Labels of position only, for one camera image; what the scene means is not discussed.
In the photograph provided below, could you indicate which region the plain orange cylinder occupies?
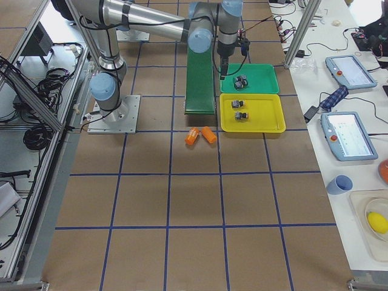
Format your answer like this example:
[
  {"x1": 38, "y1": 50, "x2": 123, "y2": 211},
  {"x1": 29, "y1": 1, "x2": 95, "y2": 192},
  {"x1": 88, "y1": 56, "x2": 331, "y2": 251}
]
[{"x1": 201, "y1": 126, "x2": 217, "y2": 144}]

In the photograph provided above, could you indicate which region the teach pendant with screen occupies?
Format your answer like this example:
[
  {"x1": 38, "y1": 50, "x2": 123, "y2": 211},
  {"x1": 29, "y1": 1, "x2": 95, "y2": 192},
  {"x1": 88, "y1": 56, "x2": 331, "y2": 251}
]
[{"x1": 325, "y1": 55, "x2": 377, "y2": 90}]

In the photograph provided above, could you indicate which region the blue plastic cup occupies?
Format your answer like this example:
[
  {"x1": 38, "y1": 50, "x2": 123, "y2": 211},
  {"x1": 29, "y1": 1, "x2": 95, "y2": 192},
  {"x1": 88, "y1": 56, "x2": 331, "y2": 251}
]
[{"x1": 326, "y1": 175, "x2": 353, "y2": 195}]

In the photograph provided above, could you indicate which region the yellow lemon in bowl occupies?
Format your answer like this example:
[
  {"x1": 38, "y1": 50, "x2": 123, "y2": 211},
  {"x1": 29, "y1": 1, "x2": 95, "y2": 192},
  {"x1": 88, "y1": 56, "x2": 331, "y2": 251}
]
[{"x1": 367, "y1": 212, "x2": 387, "y2": 234}]

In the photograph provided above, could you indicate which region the yellow push button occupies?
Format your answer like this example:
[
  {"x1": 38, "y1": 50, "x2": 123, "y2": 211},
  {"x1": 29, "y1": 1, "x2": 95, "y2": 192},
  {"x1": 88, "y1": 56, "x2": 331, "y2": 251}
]
[
  {"x1": 234, "y1": 112, "x2": 249, "y2": 121},
  {"x1": 231, "y1": 100, "x2": 246, "y2": 109}
]

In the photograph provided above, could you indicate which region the black adapter on desk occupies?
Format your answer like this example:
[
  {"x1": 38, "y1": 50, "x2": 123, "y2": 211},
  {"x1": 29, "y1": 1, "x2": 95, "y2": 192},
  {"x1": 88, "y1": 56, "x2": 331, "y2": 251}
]
[{"x1": 304, "y1": 105, "x2": 318, "y2": 124}]

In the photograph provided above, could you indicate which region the black gripper over trays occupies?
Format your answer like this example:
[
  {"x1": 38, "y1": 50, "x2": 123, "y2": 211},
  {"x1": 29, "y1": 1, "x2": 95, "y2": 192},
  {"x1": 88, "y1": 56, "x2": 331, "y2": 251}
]
[{"x1": 217, "y1": 28, "x2": 250, "y2": 80}]

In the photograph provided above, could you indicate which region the beige tray with bowl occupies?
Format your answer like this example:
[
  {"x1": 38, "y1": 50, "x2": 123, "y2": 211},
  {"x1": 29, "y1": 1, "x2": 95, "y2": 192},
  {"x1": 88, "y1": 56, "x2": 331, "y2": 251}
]
[{"x1": 349, "y1": 189, "x2": 388, "y2": 263}]

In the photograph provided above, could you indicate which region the yellow plastic tray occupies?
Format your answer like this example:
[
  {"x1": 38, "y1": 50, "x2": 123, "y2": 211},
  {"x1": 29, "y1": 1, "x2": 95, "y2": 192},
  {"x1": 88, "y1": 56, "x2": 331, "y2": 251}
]
[{"x1": 219, "y1": 93, "x2": 286, "y2": 133}]

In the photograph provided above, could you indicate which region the green conveyor belt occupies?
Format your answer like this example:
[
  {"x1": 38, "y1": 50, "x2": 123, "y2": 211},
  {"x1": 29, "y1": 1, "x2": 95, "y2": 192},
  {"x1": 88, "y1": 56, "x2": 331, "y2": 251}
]
[{"x1": 185, "y1": 47, "x2": 215, "y2": 115}]

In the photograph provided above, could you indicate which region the green plastic tray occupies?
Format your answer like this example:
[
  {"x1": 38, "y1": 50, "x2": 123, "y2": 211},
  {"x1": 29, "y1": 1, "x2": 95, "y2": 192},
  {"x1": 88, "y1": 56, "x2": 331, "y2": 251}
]
[{"x1": 219, "y1": 64, "x2": 279, "y2": 94}]

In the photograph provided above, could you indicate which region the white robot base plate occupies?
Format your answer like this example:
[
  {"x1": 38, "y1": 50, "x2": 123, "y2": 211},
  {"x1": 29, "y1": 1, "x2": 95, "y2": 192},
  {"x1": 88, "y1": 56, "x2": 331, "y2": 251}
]
[
  {"x1": 87, "y1": 95, "x2": 141, "y2": 134},
  {"x1": 116, "y1": 30, "x2": 150, "y2": 42}
]

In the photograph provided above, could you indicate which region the blue plaid folded umbrella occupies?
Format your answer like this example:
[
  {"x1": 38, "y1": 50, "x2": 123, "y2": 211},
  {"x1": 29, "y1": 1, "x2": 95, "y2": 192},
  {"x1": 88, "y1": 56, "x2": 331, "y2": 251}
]
[{"x1": 319, "y1": 85, "x2": 349, "y2": 112}]

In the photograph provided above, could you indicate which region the orange cylinder marked 4680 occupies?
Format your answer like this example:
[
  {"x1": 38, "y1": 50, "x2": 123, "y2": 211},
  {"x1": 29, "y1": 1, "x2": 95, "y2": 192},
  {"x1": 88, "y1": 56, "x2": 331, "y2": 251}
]
[{"x1": 185, "y1": 127, "x2": 199, "y2": 146}]

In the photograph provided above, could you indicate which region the robot arm over trays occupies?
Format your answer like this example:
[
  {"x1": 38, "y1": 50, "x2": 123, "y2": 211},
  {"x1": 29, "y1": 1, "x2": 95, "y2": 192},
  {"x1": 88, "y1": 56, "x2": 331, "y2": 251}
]
[{"x1": 67, "y1": 1, "x2": 249, "y2": 115}]

